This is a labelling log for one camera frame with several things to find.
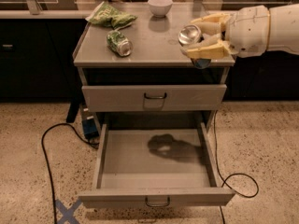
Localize open middle grey drawer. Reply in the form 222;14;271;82
79;123;235;208

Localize green chip bag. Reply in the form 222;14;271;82
86;2;137;30

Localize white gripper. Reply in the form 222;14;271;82
180;6;270;60

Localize blue power box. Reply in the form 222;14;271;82
80;105;99;139

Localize dark counter cabinets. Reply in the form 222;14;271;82
0;19;299;102

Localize white bowl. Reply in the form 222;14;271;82
148;0;173;17

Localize green soda can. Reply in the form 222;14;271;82
107;30;133;57

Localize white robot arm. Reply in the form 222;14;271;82
181;4;299;60

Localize black cable left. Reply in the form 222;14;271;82
40;122;100;224

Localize silver blue redbull can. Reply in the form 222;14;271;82
178;24;211;69

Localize closed upper grey drawer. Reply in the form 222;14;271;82
82;84;226;112

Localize blue tape cross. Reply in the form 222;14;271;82
55;200;81;224

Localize grey drawer cabinet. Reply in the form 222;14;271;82
72;1;236;209

